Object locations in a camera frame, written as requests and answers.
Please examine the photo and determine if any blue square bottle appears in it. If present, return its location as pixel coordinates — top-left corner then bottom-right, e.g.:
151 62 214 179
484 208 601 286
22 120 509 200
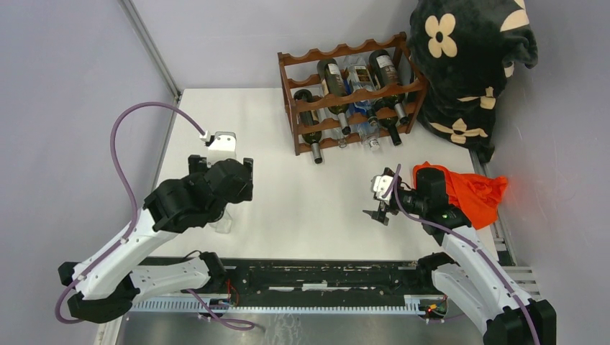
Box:
346 77 381 152

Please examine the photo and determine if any green wine bottle white label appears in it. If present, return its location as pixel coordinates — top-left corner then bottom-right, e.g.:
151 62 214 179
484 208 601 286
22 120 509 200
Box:
373 99 402 146

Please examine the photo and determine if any small clear glass bottle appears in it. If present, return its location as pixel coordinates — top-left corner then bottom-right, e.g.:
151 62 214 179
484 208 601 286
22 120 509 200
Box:
317 108 347 149

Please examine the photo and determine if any green wine bottle front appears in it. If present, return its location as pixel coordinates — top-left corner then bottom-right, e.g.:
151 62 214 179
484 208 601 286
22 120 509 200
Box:
293 89 324 165

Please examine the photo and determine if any clear bottle black cap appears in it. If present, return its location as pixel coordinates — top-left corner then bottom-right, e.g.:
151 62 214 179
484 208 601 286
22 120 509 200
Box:
343 55 378 127

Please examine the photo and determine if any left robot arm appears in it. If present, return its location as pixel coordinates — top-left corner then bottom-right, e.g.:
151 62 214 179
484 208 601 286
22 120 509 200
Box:
55 155 254 324

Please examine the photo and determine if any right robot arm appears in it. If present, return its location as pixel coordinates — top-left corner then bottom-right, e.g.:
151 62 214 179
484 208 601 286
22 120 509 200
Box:
367 167 557 344

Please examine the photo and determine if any brown wooden wine rack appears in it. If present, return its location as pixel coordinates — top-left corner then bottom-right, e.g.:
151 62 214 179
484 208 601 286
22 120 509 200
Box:
277 32 429 156

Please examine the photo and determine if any orange cloth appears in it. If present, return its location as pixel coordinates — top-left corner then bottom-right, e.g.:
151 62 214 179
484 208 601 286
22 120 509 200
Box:
412 162 509 230

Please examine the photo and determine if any black floral blanket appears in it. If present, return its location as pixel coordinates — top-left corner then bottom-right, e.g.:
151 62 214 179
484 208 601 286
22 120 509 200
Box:
408 0 538 164

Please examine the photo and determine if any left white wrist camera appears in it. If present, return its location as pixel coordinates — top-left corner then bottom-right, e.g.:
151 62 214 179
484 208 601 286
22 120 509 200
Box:
199 132 237 167

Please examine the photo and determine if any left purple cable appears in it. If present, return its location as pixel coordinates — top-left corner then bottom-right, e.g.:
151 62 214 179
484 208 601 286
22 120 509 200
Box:
54 101 256 331

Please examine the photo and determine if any black mounting rail base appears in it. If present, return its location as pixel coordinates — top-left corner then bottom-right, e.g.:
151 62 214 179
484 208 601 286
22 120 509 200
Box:
135 256 463 316

